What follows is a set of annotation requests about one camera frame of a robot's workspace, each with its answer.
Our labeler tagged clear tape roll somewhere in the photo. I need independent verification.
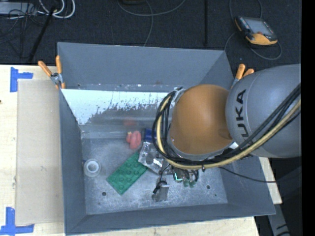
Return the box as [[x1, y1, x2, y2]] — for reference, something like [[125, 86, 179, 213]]
[[83, 158, 102, 177]]

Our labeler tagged blue packet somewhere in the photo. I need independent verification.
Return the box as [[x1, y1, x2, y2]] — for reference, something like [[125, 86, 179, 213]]
[[143, 128, 156, 143]]

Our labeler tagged clear crumpled plastic packet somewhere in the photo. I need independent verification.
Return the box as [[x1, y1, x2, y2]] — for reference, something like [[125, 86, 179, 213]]
[[137, 141, 165, 174]]

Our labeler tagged pink toy animal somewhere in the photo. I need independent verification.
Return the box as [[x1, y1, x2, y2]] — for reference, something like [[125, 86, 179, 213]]
[[126, 130, 143, 150]]

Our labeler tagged pale flat board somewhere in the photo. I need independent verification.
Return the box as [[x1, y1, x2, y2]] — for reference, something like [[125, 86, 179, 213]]
[[14, 79, 65, 227]]

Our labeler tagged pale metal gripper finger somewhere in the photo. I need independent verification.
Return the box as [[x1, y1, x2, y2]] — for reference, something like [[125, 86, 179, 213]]
[[152, 182, 161, 202], [158, 182, 171, 202]]

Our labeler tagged grey metal bin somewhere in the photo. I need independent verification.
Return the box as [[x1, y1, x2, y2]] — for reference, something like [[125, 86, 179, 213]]
[[57, 42, 277, 236]]

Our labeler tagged dark green flat block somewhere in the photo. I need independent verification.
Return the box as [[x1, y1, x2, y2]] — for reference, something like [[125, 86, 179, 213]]
[[105, 150, 150, 196]]

